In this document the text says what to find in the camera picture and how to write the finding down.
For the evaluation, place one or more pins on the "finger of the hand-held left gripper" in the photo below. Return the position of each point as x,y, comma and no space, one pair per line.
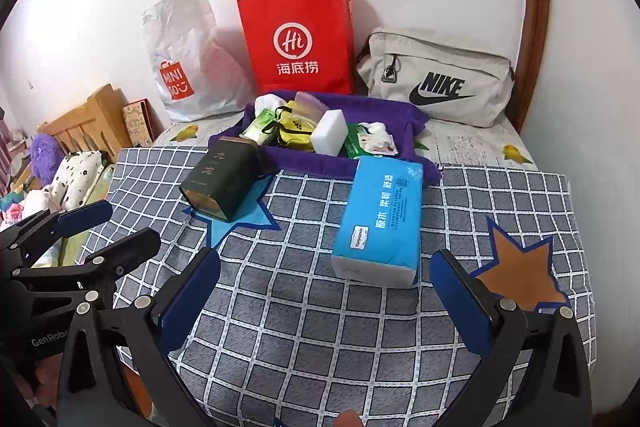
125,252
82,217

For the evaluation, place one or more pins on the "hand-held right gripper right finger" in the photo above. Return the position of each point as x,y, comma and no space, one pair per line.
462,307

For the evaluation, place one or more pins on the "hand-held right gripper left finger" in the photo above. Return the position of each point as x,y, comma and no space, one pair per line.
185,307

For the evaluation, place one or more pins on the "pale green tissue packet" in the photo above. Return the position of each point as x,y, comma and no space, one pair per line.
260,127

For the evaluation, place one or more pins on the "white heart-print packet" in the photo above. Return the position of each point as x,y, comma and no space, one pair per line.
377,142

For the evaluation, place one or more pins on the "purple fabric storage bin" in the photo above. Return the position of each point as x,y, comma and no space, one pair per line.
320,167

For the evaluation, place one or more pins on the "green wipes packet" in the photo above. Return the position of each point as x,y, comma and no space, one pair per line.
352,144

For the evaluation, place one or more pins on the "yellow pouch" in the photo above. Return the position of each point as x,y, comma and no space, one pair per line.
295,134

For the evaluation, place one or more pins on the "white sponge block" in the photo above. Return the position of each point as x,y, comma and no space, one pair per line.
330,132

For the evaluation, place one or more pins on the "person's left hand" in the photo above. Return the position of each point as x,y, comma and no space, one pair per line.
47,377

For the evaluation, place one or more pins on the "person's right hand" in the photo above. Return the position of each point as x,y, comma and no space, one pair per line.
347,419

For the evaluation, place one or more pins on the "white floral pillow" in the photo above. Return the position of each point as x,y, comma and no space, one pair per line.
75,179

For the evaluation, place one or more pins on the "colourful quilt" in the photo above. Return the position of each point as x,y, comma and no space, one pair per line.
20,207

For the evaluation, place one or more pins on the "brown star felt patch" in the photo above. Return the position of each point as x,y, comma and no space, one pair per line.
520,272

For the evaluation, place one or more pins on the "purple plush toy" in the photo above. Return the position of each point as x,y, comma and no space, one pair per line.
45,152

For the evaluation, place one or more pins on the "wooden headboard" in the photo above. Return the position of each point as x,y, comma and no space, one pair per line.
90,117

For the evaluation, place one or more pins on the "brown patterned box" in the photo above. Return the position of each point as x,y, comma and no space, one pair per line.
137,122

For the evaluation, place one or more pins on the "blue star felt patch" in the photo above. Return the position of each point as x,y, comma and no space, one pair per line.
250,212

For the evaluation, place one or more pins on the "grey checked cloth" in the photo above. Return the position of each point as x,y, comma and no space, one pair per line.
300,332

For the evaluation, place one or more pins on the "dark green tea tin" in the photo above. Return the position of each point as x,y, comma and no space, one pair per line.
220,177

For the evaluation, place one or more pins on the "blue tissue pack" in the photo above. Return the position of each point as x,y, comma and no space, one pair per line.
380,217

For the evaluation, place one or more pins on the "lemon print sheet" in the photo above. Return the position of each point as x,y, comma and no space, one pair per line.
475,147

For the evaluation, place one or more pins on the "white plastic shopping bag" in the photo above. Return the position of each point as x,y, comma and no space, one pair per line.
190,32

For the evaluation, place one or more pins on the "grey waist bag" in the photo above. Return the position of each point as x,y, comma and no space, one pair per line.
475,67

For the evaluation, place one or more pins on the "red paper bag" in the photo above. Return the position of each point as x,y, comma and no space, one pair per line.
260,22

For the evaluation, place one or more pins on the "brown wooden door frame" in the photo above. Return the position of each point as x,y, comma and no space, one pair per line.
537,7

